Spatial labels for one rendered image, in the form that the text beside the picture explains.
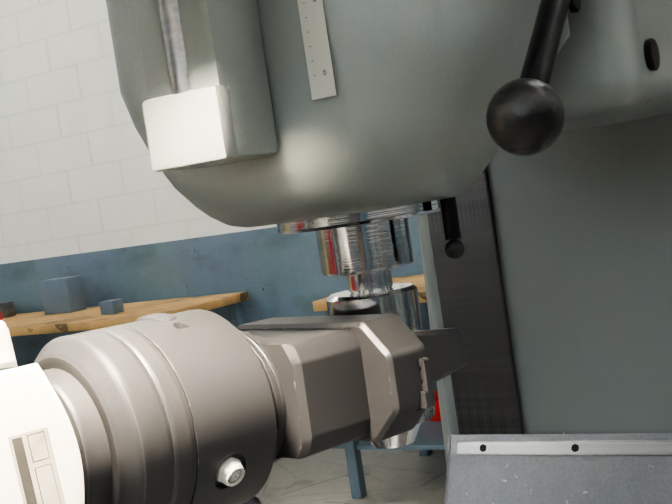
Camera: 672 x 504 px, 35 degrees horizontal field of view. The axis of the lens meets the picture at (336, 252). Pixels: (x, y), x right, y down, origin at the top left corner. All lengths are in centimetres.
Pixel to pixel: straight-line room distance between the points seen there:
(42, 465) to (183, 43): 17
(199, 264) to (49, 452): 564
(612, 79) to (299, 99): 21
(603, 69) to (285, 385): 25
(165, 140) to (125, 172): 590
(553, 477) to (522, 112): 55
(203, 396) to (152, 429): 3
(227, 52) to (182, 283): 571
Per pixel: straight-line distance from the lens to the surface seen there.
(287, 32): 46
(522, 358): 93
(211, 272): 600
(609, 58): 60
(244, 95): 45
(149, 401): 42
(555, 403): 93
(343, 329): 49
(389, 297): 53
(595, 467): 91
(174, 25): 45
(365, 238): 52
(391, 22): 45
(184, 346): 44
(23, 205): 696
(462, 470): 96
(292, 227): 52
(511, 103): 41
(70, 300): 630
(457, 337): 55
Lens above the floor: 132
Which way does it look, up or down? 3 degrees down
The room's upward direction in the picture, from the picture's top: 9 degrees counter-clockwise
